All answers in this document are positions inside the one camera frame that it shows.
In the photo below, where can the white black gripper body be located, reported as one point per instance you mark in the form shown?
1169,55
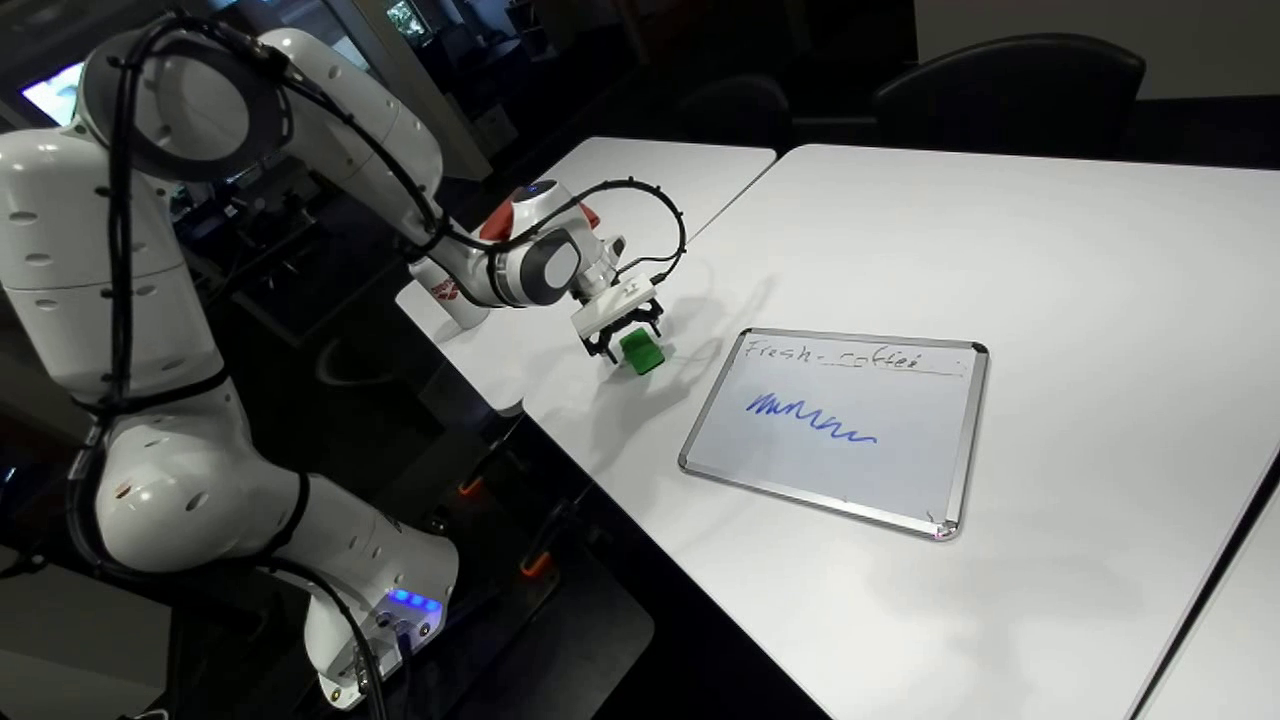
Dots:
628,300

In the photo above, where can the black office chair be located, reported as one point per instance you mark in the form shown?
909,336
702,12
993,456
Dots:
1035,91

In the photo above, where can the computer monitor screen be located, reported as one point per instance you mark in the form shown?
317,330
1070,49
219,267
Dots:
56,92

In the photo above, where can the green duster block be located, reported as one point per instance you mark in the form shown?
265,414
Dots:
641,353

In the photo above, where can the white cup with red logo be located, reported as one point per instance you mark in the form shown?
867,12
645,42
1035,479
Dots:
447,292

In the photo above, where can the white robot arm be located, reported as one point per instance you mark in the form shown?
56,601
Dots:
169,479

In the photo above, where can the small framed white board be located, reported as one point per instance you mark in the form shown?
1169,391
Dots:
860,425

